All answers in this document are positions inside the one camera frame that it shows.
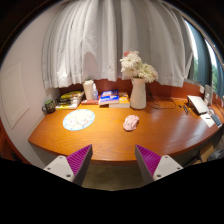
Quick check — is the clear spray bottle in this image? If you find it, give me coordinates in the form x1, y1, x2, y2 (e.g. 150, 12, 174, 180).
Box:
92, 83, 100, 101

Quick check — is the flat reddish-brown book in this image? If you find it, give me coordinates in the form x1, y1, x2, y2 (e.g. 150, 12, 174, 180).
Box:
80, 98, 100, 106

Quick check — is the white ceramic jug vase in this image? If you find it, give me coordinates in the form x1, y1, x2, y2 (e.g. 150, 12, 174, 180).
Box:
129, 77, 148, 110

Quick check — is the pink computer mouse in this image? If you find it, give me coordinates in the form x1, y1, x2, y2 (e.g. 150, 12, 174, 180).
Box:
122, 114, 140, 132

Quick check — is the white pleated curtain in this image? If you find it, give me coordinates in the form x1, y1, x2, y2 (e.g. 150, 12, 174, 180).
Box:
41, 0, 195, 90

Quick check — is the black cable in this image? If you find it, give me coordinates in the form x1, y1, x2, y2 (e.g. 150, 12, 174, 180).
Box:
146, 81, 183, 110

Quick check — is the orange book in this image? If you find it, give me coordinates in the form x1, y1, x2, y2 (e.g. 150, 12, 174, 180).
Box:
108, 92, 131, 109

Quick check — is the round cartoon-print mouse pad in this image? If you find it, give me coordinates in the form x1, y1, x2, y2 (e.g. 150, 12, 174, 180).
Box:
62, 108, 96, 132

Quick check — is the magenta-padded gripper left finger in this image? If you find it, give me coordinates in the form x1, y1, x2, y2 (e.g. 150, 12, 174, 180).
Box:
43, 144, 94, 187

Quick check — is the cream lidded tumbler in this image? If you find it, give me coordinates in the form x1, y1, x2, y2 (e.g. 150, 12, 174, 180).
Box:
82, 79, 95, 101

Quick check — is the silver laptop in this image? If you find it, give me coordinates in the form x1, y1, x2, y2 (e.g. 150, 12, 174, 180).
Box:
186, 94, 210, 116

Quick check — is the white flower bouquet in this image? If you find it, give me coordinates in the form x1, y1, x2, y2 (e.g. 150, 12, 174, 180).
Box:
119, 50, 160, 84

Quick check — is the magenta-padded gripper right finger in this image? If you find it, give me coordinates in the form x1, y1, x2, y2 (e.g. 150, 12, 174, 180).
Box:
134, 144, 184, 185

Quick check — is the dark green mug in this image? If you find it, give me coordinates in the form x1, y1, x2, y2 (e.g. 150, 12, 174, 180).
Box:
41, 98, 57, 115

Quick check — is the window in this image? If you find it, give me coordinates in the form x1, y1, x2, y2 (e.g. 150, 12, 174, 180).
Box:
184, 19, 224, 98

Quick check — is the stack of yellow-black books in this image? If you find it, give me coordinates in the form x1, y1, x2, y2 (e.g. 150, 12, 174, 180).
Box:
54, 90, 85, 111

